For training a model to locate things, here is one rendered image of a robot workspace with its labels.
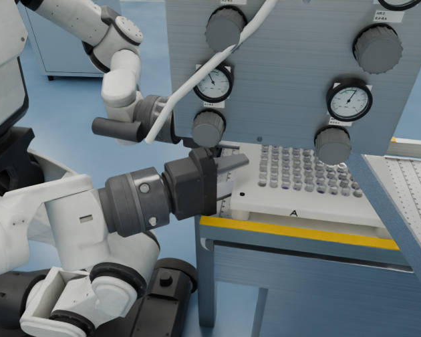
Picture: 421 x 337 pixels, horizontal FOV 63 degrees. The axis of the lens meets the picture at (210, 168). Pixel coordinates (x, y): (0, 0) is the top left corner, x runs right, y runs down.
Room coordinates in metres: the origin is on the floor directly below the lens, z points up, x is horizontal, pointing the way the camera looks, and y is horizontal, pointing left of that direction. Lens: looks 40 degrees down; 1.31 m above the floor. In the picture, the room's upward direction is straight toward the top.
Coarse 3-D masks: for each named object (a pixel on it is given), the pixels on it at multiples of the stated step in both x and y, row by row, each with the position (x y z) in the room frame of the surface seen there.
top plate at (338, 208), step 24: (240, 144) 0.49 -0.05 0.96; (240, 168) 0.42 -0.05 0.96; (336, 168) 0.42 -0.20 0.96; (384, 168) 0.42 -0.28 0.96; (240, 192) 0.37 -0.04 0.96; (264, 192) 0.37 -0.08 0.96; (288, 192) 0.37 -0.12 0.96; (312, 192) 0.37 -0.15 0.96; (312, 216) 0.33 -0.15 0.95; (336, 216) 0.33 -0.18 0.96; (360, 216) 0.32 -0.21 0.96
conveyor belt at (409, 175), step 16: (400, 160) 0.53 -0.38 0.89; (416, 160) 0.53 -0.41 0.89; (224, 176) 0.49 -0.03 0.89; (400, 176) 0.49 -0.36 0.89; (416, 176) 0.49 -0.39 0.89; (400, 192) 0.44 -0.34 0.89; (416, 192) 0.44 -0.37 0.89; (224, 208) 0.40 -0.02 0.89; (416, 208) 0.40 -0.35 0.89; (416, 224) 0.37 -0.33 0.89
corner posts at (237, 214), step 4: (232, 212) 0.36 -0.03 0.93; (236, 212) 0.35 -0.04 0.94; (240, 212) 0.35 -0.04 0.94; (244, 212) 0.35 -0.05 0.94; (248, 212) 0.35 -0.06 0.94; (232, 216) 0.36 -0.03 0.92; (236, 216) 0.35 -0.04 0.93; (240, 216) 0.35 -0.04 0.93; (244, 216) 0.35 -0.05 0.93; (248, 216) 0.36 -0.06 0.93; (244, 220) 0.35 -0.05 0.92; (376, 228) 0.33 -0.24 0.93; (380, 228) 0.32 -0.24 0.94; (384, 228) 0.32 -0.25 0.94; (376, 232) 0.33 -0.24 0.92; (380, 232) 0.32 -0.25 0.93; (384, 232) 0.32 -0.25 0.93; (388, 232) 0.32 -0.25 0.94; (380, 236) 0.32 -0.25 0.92; (384, 236) 0.32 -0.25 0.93; (388, 236) 0.31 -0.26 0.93
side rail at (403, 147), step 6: (396, 138) 0.56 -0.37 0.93; (402, 138) 0.56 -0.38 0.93; (390, 144) 0.55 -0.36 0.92; (396, 144) 0.55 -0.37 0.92; (402, 144) 0.54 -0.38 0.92; (408, 144) 0.54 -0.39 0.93; (414, 144) 0.54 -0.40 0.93; (420, 144) 0.54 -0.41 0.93; (390, 150) 0.55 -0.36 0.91; (396, 150) 0.55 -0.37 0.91; (402, 150) 0.54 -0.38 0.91; (408, 150) 0.54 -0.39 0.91; (414, 150) 0.54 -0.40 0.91; (420, 150) 0.54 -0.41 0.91; (414, 156) 0.54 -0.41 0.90; (420, 156) 0.54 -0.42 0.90
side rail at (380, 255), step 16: (224, 240) 0.33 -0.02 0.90; (240, 240) 0.33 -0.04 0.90; (256, 240) 0.32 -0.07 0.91; (272, 240) 0.32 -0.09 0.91; (288, 240) 0.31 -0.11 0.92; (304, 240) 0.31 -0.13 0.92; (320, 240) 0.31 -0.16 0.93; (352, 256) 0.30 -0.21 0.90; (368, 256) 0.30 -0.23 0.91; (384, 256) 0.29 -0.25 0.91; (400, 256) 0.29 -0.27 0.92
